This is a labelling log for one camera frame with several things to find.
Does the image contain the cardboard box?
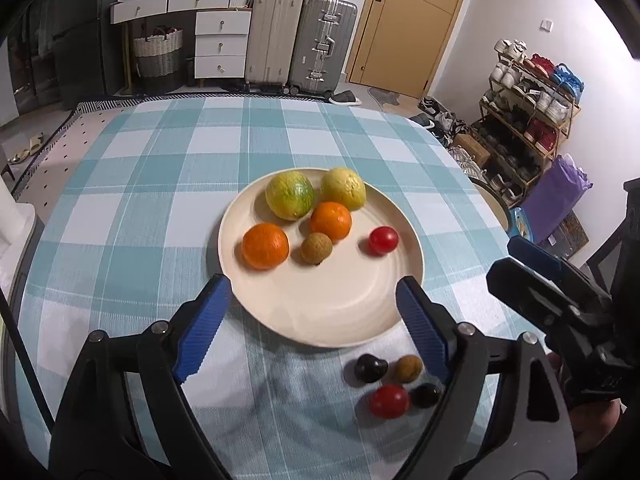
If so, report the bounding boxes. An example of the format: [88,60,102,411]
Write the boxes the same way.
[452,132,491,166]

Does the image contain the yellow lemon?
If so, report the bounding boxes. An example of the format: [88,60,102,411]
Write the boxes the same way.
[320,167,367,211]

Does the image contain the dark purple plum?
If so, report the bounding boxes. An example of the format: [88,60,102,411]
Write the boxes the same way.
[411,382,443,409]
[354,353,389,384]

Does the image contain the beige suitcase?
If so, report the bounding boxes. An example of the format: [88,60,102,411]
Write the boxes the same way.
[244,0,305,94]

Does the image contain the grey door mat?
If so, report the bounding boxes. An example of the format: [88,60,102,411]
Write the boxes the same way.
[368,85,401,109]

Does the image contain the silver suitcase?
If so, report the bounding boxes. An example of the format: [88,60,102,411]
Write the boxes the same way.
[288,0,359,99]

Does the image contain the white drawer cabinet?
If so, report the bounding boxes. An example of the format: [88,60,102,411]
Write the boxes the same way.
[193,8,253,81]

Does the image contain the pile of shoes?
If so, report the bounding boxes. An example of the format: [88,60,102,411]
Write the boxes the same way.
[409,95,488,181]

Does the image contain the dotted rug with striped border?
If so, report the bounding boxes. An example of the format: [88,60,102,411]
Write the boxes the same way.
[9,94,146,201]

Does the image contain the cream round plate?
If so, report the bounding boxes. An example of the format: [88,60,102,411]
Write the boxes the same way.
[218,167,425,348]

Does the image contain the dark refrigerator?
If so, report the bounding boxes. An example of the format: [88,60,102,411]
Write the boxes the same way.
[52,0,121,111]

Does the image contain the white paper towel roll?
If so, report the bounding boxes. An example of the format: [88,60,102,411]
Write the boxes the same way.
[0,175,26,246]

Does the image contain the metal shoe rack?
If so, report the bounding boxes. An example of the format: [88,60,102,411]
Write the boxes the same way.
[469,39,584,206]

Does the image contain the white sneakers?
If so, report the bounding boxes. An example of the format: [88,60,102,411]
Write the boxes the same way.
[494,38,529,61]

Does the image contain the person's right hand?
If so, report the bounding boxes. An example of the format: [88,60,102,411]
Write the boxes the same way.
[547,354,624,454]

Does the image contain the beige slippers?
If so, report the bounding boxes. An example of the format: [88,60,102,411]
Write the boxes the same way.
[7,132,46,164]

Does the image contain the orange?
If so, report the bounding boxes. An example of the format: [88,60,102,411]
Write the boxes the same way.
[309,201,353,241]
[242,222,290,271]

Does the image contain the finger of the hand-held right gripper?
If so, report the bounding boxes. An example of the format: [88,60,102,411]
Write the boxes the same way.
[486,258,581,333]
[507,236,608,306]

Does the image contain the dark slipper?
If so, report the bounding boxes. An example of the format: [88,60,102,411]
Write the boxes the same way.
[327,89,362,107]

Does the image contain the black cable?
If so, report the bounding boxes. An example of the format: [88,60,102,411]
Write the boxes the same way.
[0,285,56,432]

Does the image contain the white desk with drawers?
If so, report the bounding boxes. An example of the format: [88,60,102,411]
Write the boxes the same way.
[109,0,251,25]

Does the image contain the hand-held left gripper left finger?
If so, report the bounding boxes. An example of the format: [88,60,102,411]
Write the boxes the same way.
[50,273,233,480]

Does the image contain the teal checked tablecloth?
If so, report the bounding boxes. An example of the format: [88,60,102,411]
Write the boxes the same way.
[12,96,546,480]

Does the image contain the blue snack bag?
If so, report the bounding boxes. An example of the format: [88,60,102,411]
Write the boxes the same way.
[510,207,536,241]

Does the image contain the woven laundry basket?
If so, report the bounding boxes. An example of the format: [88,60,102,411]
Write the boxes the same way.
[132,27,185,81]

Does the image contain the red sneakers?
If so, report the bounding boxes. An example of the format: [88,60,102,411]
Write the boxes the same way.
[524,53,556,74]

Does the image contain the red cherry tomato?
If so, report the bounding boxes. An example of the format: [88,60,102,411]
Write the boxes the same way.
[368,226,399,256]
[369,384,410,420]

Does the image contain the purple bag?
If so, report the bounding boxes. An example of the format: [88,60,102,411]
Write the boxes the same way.
[519,153,594,244]

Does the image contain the blue sneakers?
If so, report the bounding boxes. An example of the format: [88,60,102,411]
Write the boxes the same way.
[552,63,585,94]

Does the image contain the patterned gift bag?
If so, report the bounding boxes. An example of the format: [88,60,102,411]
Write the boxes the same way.
[547,209,591,261]

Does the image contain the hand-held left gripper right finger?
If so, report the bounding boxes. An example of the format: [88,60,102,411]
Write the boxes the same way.
[396,276,578,480]

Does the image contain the green yellow citrus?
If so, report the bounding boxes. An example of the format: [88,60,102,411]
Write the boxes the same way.
[265,171,316,221]

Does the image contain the wooden door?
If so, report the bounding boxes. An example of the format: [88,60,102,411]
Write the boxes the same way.
[345,0,476,100]

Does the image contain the round wooden stool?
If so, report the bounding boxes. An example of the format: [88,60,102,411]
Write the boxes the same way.
[467,177,516,234]

